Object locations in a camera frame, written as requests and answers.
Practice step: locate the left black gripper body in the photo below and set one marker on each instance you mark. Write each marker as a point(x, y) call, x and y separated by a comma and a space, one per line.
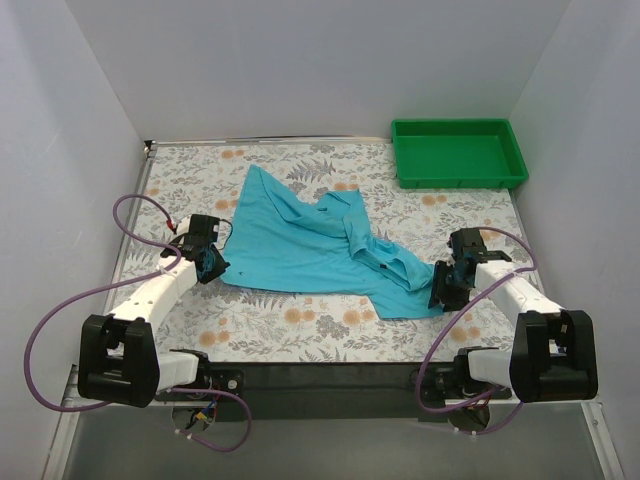
point(211, 267)

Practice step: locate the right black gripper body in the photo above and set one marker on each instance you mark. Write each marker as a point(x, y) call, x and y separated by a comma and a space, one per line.
point(447, 288)

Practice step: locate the turquoise t shirt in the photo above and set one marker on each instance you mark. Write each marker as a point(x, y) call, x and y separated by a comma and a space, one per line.
point(280, 243)

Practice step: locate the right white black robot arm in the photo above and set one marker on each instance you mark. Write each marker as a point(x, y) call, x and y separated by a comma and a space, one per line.
point(552, 356)

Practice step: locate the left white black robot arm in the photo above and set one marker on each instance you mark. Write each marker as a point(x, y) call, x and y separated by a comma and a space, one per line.
point(118, 360)

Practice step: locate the floral patterned table cloth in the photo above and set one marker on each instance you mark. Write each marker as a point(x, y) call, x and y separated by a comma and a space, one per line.
point(232, 324)

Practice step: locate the green plastic tray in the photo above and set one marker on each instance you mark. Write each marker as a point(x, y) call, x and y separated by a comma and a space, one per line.
point(457, 154)

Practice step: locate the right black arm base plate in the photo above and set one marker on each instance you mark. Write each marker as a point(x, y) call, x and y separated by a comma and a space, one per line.
point(442, 382)

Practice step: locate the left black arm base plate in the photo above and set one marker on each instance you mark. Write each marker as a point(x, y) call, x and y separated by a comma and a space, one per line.
point(226, 380)

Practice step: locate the aluminium frame rail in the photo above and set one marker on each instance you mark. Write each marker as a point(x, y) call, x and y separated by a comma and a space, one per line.
point(321, 421)

